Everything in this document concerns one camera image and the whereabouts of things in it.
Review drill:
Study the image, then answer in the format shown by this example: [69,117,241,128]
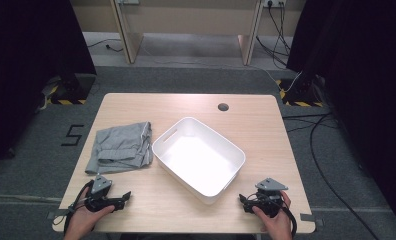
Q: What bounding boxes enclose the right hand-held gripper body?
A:
[250,177,289,218]

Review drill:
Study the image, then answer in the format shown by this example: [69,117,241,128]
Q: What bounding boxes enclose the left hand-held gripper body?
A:
[84,174,125,213]

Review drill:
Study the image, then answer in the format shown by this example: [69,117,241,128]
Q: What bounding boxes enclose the grey shorts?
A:
[84,121,154,175]

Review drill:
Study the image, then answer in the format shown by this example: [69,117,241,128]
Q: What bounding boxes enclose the white plastic basket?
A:
[151,116,247,205]

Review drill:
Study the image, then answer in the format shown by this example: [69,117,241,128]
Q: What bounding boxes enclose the grey tape strip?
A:
[47,208,71,221]
[299,212,324,228]

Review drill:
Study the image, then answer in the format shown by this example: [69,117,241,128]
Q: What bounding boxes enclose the black stand base striped tape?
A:
[275,77,326,108]
[40,73,97,106]

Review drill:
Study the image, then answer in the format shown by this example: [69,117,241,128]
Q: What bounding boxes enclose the black curtain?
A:
[0,0,97,176]
[286,0,396,229]

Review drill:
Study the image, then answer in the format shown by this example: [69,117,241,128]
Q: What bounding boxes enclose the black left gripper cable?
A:
[52,179,96,235]

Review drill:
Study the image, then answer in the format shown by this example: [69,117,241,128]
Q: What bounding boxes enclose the black floor cables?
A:
[281,112,382,240]

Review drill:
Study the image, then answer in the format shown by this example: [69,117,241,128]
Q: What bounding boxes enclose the black cable with plug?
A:
[87,38,124,53]

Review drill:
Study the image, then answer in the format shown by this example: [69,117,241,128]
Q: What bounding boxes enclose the black cables from socket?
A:
[255,3,292,69]

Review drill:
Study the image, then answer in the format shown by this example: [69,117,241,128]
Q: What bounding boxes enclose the light wooden desk frame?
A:
[69,0,307,66]

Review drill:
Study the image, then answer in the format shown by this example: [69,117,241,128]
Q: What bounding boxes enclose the white wall socket with plugs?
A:
[263,0,287,9]

